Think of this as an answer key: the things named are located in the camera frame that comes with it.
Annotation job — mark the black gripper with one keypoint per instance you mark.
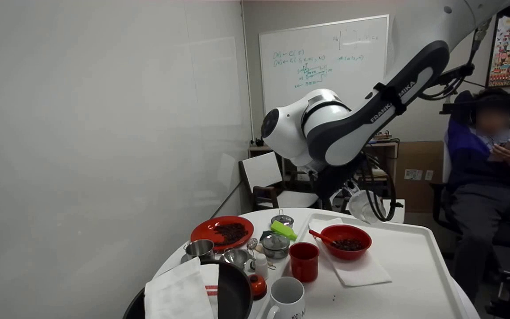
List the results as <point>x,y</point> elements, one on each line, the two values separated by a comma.
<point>332,188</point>

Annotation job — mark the dark beans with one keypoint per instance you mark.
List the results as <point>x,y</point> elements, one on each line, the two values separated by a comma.
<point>350,243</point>

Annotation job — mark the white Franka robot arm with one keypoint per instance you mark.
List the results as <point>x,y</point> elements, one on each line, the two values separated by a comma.
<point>355,126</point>

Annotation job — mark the red bowl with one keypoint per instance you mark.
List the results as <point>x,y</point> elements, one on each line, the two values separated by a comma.
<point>355,251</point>

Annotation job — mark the red cup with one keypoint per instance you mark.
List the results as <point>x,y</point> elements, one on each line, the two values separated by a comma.
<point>304,266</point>

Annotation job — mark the small metal cup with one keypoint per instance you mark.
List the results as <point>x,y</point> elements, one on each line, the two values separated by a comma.
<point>199,248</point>
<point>238,257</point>

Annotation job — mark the small red object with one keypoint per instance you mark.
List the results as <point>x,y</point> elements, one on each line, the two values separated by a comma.
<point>258,285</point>

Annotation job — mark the black round object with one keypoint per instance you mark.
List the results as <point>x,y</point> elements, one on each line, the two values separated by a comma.
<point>235,292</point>

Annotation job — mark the metal spoon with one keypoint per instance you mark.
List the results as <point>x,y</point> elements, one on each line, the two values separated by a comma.
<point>320,235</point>

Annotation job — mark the white rectangular tray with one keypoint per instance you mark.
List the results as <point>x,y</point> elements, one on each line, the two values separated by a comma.
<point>355,269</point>

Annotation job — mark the green marker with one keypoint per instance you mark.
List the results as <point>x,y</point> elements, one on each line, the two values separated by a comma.
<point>284,230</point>

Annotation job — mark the large cardboard box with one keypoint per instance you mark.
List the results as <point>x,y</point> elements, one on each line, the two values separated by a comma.
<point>424,156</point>

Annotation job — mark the round metal tin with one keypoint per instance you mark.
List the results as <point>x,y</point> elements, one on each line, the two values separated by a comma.
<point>274,244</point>

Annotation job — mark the chair with white back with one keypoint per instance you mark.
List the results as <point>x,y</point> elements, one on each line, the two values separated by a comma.
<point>263,170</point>

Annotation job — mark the round white table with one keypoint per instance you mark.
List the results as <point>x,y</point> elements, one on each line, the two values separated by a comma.
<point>415,276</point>

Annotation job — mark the small white shaker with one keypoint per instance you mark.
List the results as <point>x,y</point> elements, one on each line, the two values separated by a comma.
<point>261,266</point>

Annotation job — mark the white mug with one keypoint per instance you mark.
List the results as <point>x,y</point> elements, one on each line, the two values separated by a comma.
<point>284,301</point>

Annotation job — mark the seated person blue sweater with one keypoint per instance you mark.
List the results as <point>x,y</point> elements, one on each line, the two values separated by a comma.
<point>479,165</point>

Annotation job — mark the red plate with beans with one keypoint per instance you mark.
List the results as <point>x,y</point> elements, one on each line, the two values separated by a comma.
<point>208,230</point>

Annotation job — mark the whiteboard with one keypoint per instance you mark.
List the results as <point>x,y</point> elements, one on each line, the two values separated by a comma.
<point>302,46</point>

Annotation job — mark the white folded cloth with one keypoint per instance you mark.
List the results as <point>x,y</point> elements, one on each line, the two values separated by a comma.
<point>178,292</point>

